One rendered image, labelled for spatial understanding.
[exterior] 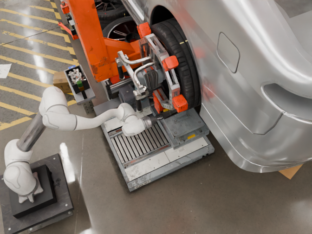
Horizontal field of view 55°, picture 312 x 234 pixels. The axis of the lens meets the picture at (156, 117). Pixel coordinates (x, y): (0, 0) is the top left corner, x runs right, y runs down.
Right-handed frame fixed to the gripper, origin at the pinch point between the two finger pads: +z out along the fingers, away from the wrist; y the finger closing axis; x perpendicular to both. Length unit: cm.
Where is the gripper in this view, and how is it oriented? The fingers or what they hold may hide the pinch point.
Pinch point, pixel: (174, 110)
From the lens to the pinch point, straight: 222.8
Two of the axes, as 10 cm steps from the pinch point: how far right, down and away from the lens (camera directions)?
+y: 2.7, 1.2, -9.6
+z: 9.0, -3.8, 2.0
